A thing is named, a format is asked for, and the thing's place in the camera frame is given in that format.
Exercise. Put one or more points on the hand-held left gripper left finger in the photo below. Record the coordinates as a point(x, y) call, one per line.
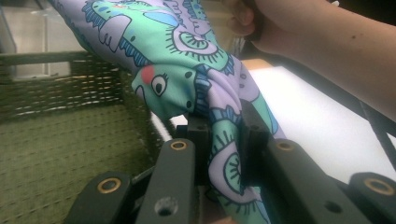
point(171, 180)

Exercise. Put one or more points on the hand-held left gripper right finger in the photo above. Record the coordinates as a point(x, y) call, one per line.
point(295, 186)

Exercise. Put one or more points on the lilac seahorse print swimsuit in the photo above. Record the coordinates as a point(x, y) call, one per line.
point(174, 46)

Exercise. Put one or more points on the green woven basket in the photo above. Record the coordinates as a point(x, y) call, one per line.
point(62, 140)

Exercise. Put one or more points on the white table mat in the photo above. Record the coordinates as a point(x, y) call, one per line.
point(311, 124)

